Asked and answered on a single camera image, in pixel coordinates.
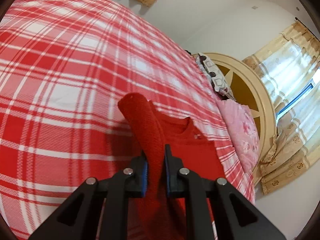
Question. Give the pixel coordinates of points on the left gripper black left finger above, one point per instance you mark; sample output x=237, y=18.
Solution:
x=98, y=209

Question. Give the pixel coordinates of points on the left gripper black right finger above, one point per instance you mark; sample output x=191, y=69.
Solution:
x=215, y=209

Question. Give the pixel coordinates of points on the grey patterned pillow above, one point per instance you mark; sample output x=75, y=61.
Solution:
x=214, y=75

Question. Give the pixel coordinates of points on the pink blanket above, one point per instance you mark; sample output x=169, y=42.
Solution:
x=243, y=132

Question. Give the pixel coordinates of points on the beige side window curtain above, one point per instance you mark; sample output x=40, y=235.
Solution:
x=286, y=66

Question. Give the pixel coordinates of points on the cream wooden headboard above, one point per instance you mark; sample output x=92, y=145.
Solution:
x=249, y=90

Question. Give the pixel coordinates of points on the red white plaid bedsheet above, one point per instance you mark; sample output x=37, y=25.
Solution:
x=65, y=64

